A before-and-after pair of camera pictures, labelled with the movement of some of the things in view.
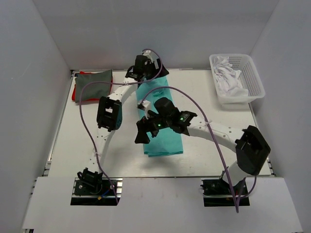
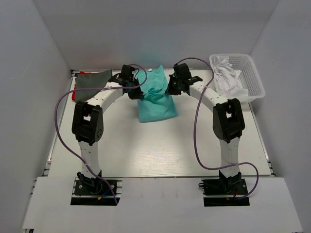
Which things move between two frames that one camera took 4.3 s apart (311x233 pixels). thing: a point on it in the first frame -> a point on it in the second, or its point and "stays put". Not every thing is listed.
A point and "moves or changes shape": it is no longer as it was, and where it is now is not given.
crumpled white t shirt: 226,78 stays put
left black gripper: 156,70 -> 138,95
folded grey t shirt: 95,90 stays put
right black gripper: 142,136 -> 170,91
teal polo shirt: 167,141 moves or changes shape
